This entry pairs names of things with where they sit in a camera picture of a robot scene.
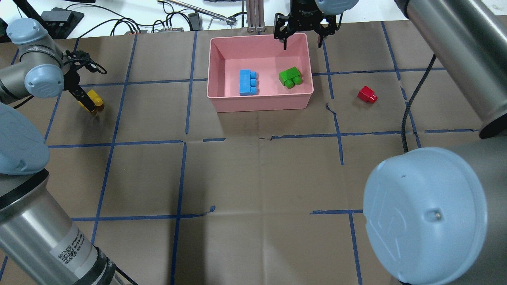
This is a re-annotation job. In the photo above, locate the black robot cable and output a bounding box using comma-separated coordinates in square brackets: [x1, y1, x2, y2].
[401, 51, 438, 154]

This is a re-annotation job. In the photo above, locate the red toy block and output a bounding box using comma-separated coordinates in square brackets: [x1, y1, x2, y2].
[357, 86, 378, 104]

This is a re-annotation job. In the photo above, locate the pink plastic box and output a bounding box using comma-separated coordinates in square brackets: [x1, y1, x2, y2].
[207, 33, 314, 112]

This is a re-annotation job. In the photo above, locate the yellow toy block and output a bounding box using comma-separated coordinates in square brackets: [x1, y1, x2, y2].
[79, 89, 105, 114]

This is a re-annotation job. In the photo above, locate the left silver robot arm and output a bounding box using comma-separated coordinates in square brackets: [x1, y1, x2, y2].
[0, 18, 123, 285]

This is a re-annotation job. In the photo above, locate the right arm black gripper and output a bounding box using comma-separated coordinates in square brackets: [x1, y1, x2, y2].
[274, 0, 337, 50]

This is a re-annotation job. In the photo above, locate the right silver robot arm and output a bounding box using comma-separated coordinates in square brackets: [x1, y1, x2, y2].
[363, 0, 506, 285]

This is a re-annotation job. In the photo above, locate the green toy block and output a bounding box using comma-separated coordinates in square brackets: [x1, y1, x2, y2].
[278, 66, 303, 89]

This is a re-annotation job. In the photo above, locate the blue toy block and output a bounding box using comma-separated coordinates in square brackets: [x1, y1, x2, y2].
[239, 69, 259, 96]

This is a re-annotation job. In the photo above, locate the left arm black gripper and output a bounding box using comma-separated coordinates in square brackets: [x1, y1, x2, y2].
[62, 50, 107, 111]

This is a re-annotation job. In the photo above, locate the aluminium frame post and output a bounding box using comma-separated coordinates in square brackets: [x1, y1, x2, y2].
[246, 0, 266, 33]

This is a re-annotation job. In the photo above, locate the black power adapter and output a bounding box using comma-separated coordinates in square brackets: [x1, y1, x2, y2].
[188, 11, 202, 31]

